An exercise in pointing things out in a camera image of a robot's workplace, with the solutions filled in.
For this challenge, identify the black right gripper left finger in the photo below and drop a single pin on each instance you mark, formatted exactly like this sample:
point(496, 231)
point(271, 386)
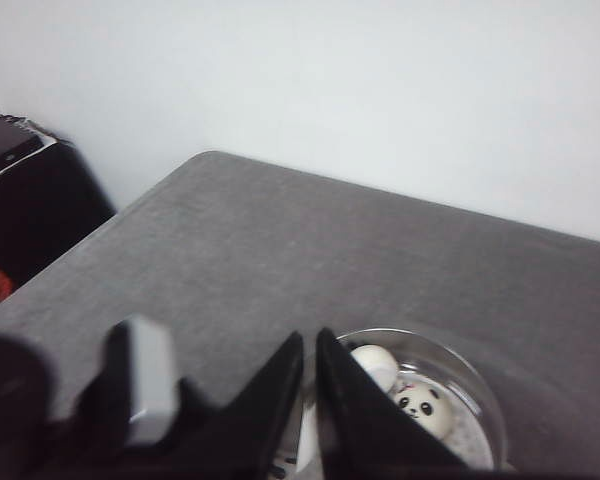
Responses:
point(238, 441)

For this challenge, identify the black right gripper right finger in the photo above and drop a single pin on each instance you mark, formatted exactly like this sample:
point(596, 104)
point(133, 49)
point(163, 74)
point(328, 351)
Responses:
point(363, 434)

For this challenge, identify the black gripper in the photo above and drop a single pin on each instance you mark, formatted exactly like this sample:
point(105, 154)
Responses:
point(90, 444)

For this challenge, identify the panda bun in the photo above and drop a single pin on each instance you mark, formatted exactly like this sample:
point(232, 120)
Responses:
point(299, 441)
point(425, 404)
point(379, 364)

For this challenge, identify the stainless steel steamer pot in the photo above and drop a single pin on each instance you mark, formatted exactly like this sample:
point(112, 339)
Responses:
point(422, 359)

